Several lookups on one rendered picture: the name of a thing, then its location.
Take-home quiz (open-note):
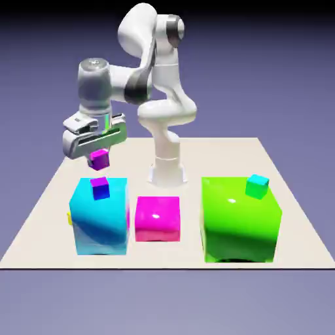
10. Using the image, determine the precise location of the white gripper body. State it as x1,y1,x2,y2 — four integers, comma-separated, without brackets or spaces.
62,123,128,160

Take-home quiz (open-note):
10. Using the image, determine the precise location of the small magenta cube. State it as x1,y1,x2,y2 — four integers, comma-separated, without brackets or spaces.
88,148,111,171

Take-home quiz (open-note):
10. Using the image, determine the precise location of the small purple cube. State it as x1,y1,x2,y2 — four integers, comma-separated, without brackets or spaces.
90,176,111,202

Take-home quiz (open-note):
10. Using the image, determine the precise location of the small cyan cube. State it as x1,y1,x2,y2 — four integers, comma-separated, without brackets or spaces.
245,174,270,200

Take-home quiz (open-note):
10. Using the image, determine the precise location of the large cyan box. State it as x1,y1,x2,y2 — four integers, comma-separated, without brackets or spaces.
68,177,130,256

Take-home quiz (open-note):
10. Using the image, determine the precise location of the large magenta box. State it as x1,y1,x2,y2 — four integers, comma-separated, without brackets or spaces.
135,196,181,243

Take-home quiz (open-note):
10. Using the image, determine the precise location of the large green box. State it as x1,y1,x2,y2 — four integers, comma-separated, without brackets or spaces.
200,177,283,264

